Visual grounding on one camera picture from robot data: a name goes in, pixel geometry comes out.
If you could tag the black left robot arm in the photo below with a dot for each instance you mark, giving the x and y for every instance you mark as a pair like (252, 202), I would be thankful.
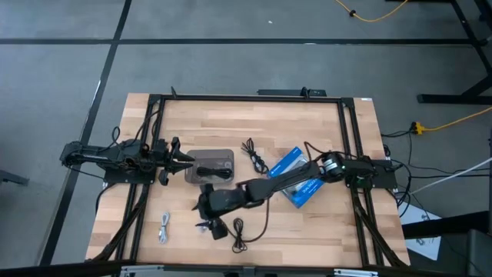
(96, 154)

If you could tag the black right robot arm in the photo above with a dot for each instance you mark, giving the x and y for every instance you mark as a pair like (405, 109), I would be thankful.
(284, 181)

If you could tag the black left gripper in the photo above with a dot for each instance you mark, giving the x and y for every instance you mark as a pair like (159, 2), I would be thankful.
(165, 157)

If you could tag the grey furniture foot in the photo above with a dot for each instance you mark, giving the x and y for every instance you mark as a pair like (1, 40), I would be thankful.
(11, 177)

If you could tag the black metal stand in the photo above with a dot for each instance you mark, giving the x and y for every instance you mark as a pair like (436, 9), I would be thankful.
(453, 99)

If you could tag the dark grey box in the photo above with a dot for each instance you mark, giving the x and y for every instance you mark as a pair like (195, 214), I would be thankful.
(480, 254)

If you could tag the black floor bar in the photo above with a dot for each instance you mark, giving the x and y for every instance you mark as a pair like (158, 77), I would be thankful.
(442, 227)

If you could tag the grey plastic tray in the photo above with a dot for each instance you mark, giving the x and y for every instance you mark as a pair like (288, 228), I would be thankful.
(207, 155)

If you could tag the white paper sheet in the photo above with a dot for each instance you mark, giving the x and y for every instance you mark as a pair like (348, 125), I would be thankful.
(426, 246)

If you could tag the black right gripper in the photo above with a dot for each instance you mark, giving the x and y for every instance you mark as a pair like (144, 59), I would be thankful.
(219, 202)

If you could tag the silver metal bracket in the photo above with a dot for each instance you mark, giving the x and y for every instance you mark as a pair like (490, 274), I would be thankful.
(142, 269)
(353, 273)

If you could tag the blue game controller package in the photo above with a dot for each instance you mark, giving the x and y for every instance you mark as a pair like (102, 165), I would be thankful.
(303, 194)

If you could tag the black aluminium table frame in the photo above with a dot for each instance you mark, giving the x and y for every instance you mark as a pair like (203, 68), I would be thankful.
(250, 98)

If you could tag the black rig beam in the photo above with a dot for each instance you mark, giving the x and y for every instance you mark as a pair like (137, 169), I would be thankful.
(57, 269)

